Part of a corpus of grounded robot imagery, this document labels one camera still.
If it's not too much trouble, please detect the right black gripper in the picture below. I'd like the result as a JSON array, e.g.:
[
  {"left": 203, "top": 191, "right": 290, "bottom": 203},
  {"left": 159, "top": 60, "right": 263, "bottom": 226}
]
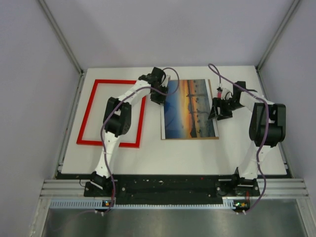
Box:
[{"left": 208, "top": 97, "right": 245, "bottom": 120}]

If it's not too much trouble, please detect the red picture frame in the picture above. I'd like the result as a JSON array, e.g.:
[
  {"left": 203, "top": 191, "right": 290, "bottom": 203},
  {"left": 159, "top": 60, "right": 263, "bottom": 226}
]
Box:
[{"left": 77, "top": 79, "right": 146, "bottom": 148}]

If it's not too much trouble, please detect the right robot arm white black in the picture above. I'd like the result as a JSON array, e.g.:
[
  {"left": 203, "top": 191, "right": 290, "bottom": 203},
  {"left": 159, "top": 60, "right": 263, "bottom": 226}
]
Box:
[{"left": 209, "top": 81, "right": 286, "bottom": 196}]

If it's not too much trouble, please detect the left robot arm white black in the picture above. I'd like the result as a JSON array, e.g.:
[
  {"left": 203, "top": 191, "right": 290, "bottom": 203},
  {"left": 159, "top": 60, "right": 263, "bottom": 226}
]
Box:
[{"left": 90, "top": 67, "right": 170, "bottom": 196}]

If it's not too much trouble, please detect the sunset photo print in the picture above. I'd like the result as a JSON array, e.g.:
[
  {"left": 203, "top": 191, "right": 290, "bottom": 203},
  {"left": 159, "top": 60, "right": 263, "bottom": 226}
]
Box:
[{"left": 163, "top": 79, "right": 217, "bottom": 139}]

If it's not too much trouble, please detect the brown fibreboard backing board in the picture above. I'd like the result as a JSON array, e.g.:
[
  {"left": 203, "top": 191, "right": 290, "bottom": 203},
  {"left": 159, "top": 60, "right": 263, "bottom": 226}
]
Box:
[{"left": 160, "top": 79, "right": 220, "bottom": 141}]

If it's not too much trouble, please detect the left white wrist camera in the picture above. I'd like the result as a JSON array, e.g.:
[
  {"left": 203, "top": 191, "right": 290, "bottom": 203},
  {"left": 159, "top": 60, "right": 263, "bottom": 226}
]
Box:
[{"left": 161, "top": 75, "right": 170, "bottom": 87}]

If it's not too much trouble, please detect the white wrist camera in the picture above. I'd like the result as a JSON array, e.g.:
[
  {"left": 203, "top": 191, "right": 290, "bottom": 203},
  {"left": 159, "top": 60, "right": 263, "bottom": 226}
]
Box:
[
  {"left": 161, "top": 75, "right": 170, "bottom": 87},
  {"left": 217, "top": 84, "right": 232, "bottom": 100}
]

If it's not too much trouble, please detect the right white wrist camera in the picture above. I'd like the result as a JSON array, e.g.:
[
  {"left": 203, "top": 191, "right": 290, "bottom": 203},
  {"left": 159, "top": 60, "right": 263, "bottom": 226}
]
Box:
[{"left": 217, "top": 84, "right": 232, "bottom": 100}]

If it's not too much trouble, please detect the grey slotted cable duct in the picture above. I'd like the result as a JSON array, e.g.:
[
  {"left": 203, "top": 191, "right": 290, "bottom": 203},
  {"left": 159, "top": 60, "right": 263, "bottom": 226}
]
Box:
[{"left": 49, "top": 198, "right": 249, "bottom": 211}]

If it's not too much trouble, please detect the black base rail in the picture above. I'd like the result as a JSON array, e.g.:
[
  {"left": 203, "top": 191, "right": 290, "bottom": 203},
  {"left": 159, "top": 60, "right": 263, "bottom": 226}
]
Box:
[{"left": 55, "top": 173, "right": 260, "bottom": 204}]

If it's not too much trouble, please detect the left corner aluminium post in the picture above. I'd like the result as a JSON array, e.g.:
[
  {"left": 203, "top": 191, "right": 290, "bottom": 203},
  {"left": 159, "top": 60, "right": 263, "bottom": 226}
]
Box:
[{"left": 36, "top": 0, "right": 83, "bottom": 75}]

